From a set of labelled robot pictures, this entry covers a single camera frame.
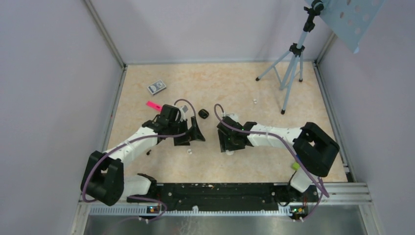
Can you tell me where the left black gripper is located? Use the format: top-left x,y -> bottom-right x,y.
168,116 -> 205,146

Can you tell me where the white earbud charging case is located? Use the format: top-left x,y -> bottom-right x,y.
225,150 -> 234,156

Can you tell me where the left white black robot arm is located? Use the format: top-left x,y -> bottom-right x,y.
80,104 -> 206,206

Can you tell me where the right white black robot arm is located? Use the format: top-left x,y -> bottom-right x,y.
217,116 -> 340,202

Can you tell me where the small black case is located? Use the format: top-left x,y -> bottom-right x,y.
198,109 -> 209,119

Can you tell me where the pink rectangular block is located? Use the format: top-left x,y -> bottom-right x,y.
146,101 -> 162,112

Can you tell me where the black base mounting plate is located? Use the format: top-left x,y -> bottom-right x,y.
145,183 -> 318,212

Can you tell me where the grey playing card box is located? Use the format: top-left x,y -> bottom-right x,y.
147,80 -> 166,95

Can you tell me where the green cube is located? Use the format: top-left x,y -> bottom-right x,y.
291,162 -> 300,171

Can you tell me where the perforated grey metal plate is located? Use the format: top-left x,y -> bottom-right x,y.
306,0 -> 385,54

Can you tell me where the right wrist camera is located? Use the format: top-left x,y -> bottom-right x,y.
227,113 -> 238,119

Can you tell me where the grey camera tripod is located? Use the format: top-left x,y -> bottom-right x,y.
255,0 -> 325,115

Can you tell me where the white cable duct rail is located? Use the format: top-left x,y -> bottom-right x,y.
89,205 -> 293,217

